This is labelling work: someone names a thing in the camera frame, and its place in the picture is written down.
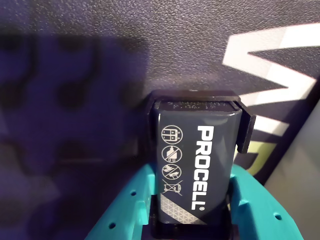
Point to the small black battery pack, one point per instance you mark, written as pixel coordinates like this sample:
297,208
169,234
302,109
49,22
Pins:
200,162

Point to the black WOWROBO mat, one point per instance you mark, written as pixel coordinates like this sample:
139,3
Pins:
175,50

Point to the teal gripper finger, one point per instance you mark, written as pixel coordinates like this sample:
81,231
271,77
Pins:
120,220
262,220

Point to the white open cardboard box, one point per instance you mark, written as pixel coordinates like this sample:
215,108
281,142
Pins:
300,187

